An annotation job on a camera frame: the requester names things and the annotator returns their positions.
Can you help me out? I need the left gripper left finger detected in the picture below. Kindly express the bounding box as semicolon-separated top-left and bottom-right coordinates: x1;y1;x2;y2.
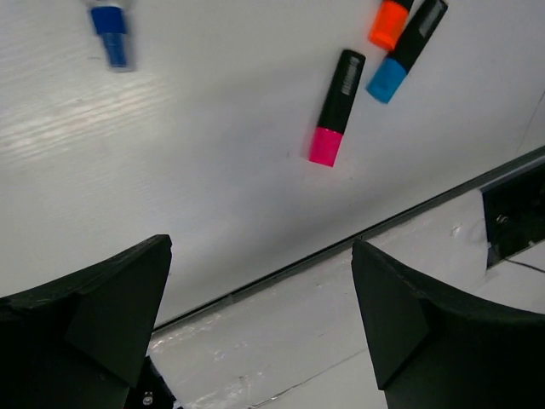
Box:
1;234;171;408

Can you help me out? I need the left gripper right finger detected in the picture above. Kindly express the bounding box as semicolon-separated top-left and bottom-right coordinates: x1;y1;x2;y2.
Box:
352;241;544;408

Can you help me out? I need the blue highlighter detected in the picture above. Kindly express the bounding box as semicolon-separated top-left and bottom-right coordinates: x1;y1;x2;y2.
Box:
366;0;448;104

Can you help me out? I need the clear blue-capped glue tube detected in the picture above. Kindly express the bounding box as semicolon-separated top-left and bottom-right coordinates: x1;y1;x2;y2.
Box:
83;0;135;72

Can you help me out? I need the orange highlighter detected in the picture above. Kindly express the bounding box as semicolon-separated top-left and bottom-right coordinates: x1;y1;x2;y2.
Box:
368;0;414;51

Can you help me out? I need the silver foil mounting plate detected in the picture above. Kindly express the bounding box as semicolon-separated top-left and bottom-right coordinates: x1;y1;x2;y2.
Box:
144;147;545;409

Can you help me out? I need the pink highlighter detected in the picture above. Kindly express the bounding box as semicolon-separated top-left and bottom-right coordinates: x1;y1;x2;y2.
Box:
308;49;365;167

